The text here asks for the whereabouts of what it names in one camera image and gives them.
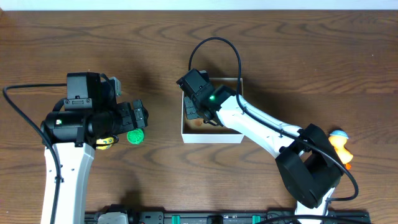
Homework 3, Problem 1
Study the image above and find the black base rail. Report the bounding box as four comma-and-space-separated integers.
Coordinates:
83, 205, 371, 224

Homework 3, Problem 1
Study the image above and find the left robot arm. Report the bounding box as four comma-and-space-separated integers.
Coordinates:
41, 98, 148, 223

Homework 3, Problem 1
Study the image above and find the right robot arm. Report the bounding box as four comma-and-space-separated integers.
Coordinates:
181, 83, 346, 223

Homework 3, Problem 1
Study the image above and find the brown plush teddy bear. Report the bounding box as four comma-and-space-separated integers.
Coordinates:
193, 119, 203, 126

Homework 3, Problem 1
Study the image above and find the orange rubber duck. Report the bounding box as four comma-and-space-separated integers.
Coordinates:
328, 130, 353, 170

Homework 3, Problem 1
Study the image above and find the green ridged disc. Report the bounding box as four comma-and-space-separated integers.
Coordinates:
126, 129, 144, 144

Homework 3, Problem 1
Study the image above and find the yellow letter ball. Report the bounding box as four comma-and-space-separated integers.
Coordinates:
96, 137, 115, 150

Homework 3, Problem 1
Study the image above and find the white cardboard box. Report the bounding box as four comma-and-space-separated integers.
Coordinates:
181, 93, 244, 144

